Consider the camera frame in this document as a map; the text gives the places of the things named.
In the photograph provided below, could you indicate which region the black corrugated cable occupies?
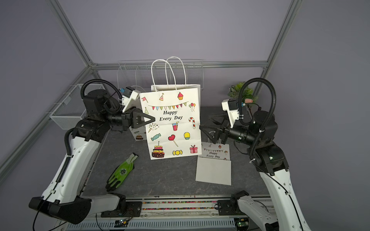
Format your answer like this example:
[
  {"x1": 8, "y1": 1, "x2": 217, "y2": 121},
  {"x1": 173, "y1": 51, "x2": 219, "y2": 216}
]
[
  {"x1": 237, "y1": 77, "x2": 277, "y2": 157},
  {"x1": 80, "y1": 79, "x2": 124, "y2": 115}
]

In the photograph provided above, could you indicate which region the left black corrugated cable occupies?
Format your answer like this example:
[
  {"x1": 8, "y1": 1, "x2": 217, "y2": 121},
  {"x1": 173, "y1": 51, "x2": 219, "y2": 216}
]
[{"x1": 80, "y1": 79, "x2": 124, "y2": 115}]

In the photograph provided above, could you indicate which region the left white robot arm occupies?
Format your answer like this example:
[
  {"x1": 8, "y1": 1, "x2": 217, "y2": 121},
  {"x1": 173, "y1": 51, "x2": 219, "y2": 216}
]
[{"x1": 29, "y1": 87, "x2": 155, "y2": 224}]

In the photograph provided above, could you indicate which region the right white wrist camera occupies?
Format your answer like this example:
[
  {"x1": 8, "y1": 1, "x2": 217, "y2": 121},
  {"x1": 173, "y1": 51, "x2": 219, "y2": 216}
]
[{"x1": 221, "y1": 99, "x2": 240, "y2": 128}]

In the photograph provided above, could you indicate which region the artificial plant in black vase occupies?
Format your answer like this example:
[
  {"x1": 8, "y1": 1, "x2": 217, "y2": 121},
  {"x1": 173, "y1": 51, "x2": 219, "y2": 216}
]
[{"x1": 227, "y1": 82, "x2": 258, "y2": 103}]

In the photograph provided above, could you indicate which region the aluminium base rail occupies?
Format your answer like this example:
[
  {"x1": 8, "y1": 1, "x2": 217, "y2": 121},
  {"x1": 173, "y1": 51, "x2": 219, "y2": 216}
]
[{"x1": 57, "y1": 195, "x2": 301, "y2": 231}]

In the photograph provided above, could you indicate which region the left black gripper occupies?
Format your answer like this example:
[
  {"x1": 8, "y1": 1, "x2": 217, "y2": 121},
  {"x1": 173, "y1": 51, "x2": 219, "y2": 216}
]
[{"x1": 103, "y1": 106, "x2": 156, "y2": 132}]

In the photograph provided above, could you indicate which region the green work glove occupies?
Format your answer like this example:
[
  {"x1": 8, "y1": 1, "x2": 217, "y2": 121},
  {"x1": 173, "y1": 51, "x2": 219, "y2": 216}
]
[{"x1": 106, "y1": 153, "x2": 138, "y2": 192}]

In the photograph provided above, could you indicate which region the right black corrugated cable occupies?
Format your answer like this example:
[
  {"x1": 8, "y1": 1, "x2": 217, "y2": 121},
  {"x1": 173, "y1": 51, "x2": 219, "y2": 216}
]
[{"x1": 237, "y1": 77, "x2": 277, "y2": 157}]

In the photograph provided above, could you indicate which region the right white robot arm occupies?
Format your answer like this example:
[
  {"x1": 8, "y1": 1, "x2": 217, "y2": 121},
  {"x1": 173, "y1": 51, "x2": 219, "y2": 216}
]
[{"x1": 199, "y1": 110, "x2": 310, "y2": 231}]

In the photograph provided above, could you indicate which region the white wire wall shelf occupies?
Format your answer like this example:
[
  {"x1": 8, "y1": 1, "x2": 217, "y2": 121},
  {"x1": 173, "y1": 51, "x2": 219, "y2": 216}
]
[{"x1": 117, "y1": 58, "x2": 204, "y2": 90}]

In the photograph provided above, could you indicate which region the white party paper bag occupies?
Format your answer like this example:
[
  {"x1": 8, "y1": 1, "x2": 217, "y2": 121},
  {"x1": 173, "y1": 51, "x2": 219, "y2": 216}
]
[{"x1": 195, "y1": 142, "x2": 232, "y2": 186}]

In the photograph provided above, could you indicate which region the white wire basket on left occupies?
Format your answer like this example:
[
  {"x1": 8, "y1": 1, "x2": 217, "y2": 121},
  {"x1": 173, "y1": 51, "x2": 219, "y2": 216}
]
[{"x1": 49, "y1": 84, "x2": 87, "y2": 130}]

